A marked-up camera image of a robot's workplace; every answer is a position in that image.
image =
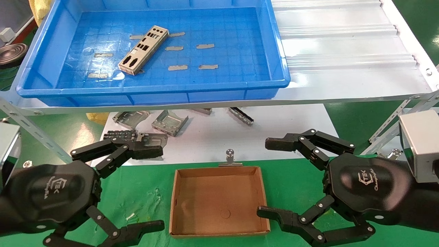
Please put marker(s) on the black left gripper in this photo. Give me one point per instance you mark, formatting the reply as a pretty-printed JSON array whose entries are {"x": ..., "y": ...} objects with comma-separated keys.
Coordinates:
[{"x": 51, "y": 195}]

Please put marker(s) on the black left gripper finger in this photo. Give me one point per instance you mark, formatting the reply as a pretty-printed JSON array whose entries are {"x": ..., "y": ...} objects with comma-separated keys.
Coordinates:
[{"x": 147, "y": 152}]

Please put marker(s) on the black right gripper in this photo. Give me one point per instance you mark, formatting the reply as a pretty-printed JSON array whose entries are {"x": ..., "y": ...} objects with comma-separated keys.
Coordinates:
[{"x": 367, "y": 185}]

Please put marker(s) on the metal I/O shield plate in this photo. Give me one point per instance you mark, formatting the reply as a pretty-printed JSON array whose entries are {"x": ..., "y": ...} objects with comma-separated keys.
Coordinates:
[{"x": 145, "y": 49}]

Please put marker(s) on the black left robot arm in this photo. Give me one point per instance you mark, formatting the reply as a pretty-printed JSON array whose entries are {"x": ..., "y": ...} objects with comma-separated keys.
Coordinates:
[{"x": 4, "y": 212}]

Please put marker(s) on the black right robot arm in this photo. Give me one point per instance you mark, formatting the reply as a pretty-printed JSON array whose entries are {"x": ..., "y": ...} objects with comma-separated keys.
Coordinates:
[{"x": 425, "y": 206}]

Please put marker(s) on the shallow cardboard box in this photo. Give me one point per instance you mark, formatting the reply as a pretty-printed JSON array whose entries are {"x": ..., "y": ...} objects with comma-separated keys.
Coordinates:
[{"x": 216, "y": 202}]

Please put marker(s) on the blue plastic tray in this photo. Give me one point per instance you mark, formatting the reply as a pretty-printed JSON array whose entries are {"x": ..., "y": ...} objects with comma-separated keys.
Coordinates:
[{"x": 223, "y": 27}]

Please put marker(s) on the small white box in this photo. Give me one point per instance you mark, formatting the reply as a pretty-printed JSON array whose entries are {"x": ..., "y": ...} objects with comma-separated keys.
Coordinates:
[{"x": 6, "y": 34}]

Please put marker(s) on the black ribbed metal part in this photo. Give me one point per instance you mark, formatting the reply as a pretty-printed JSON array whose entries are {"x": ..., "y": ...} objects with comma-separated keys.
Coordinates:
[{"x": 120, "y": 134}]

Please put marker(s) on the yellow plastic bag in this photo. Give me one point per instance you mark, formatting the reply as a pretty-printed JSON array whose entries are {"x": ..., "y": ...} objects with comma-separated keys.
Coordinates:
[
  {"x": 41, "y": 8},
  {"x": 97, "y": 118}
]

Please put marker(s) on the white flat board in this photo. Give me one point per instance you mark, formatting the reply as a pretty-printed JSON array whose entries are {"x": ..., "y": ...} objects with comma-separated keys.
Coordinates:
[{"x": 219, "y": 137}]

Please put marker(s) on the black round disc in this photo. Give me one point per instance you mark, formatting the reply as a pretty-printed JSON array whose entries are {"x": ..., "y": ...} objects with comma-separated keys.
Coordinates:
[{"x": 12, "y": 55}]

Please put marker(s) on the long grey metal rail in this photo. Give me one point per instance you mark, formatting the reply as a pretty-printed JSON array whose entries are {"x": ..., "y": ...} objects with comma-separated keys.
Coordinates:
[{"x": 241, "y": 115}]

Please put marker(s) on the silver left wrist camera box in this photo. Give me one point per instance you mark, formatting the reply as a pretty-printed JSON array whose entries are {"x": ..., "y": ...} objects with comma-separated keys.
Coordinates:
[{"x": 7, "y": 151}]

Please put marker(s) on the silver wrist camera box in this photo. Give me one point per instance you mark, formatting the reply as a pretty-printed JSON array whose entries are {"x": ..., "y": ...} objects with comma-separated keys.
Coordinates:
[
  {"x": 422, "y": 144},
  {"x": 7, "y": 151}
]

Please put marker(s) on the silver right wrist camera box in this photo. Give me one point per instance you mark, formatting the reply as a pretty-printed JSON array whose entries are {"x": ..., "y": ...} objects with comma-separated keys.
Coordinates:
[{"x": 422, "y": 144}]

